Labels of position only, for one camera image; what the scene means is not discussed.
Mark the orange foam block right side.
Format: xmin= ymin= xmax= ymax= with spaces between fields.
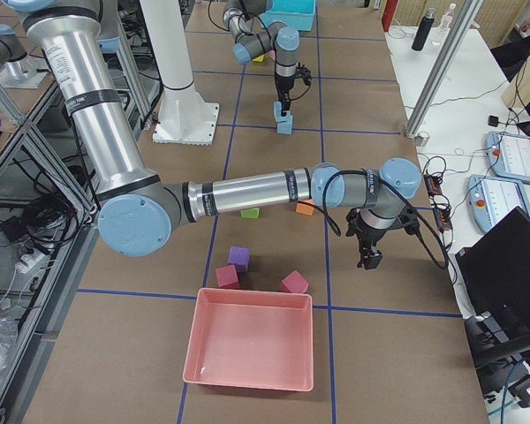
xmin=295 ymin=200 xmax=315 ymax=216

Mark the aluminium frame post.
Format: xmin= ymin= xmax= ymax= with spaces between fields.
xmin=404 ymin=0 xmax=483 ymax=139

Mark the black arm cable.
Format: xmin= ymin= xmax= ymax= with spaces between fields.
xmin=320 ymin=170 xmax=451 ymax=270
xmin=207 ymin=0 xmax=314 ymax=102

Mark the clear plastic bottle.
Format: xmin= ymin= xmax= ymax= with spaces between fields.
xmin=436 ymin=3 xmax=457 ymax=35

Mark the light blue plastic bin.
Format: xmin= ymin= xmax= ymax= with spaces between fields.
xmin=261 ymin=0 xmax=316 ymax=32

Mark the black water bottle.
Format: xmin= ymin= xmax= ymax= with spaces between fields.
xmin=412 ymin=7 xmax=435 ymax=51

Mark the person in black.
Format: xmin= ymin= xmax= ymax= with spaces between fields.
xmin=490 ymin=17 xmax=530 ymax=81

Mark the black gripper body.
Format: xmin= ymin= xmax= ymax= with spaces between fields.
xmin=345 ymin=208 xmax=418 ymax=254
xmin=274 ymin=73 xmax=296 ymax=104

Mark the blue teach pendant far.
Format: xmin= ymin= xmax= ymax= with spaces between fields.
xmin=485 ymin=132 xmax=530 ymax=185

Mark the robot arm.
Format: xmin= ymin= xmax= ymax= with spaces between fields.
xmin=223 ymin=0 xmax=310 ymax=123
xmin=2 ymin=1 xmax=421 ymax=269

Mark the purple foam block right side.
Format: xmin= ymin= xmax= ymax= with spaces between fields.
xmin=228 ymin=246 xmax=250 ymax=273

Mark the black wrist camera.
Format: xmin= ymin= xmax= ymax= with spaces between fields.
xmin=295 ymin=63 xmax=312 ymax=87

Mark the green foam block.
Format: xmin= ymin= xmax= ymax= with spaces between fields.
xmin=240 ymin=208 xmax=261 ymax=219

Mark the red plastic bin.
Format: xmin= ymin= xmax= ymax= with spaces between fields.
xmin=183 ymin=288 xmax=314 ymax=392

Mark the black laptop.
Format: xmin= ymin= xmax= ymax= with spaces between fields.
xmin=454 ymin=205 xmax=530 ymax=337

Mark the magenta foam block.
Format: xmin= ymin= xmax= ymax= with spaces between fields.
xmin=281 ymin=270 xmax=309 ymax=293
xmin=215 ymin=265 xmax=241 ymax=290

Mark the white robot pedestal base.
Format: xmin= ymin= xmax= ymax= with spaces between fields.
xmin=140 ymin=0 xmax=220 ymax=146

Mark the blue teach pendant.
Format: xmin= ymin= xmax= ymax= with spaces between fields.
xmin=467 ymin=174 xmax=530 ymax=233
xmin=485 ymin=132 xmax=530 ymax=185

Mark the blue teach pendant near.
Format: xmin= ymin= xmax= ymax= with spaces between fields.
xmin=467 ymin=174 xmax=530 ymax=233

